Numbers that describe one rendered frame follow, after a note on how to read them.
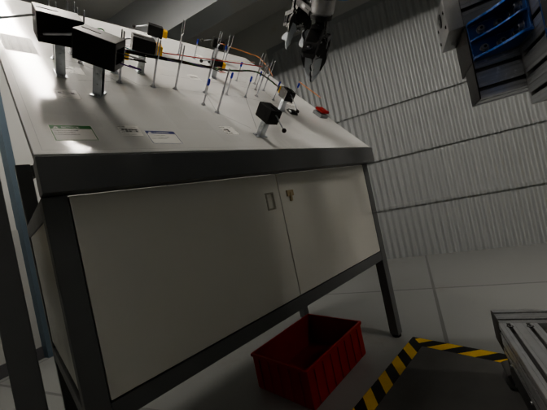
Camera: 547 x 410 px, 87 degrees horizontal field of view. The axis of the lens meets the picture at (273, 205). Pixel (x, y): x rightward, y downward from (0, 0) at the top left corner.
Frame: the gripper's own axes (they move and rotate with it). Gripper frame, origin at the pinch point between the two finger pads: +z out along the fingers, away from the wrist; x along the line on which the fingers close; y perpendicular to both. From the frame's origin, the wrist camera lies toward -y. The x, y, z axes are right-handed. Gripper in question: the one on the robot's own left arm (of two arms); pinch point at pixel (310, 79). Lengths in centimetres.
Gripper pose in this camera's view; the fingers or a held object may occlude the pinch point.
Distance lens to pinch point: 116.5
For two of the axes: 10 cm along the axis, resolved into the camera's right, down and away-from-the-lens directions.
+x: -9.3, -2.9, 2.2
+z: -0.6, 7.1, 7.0
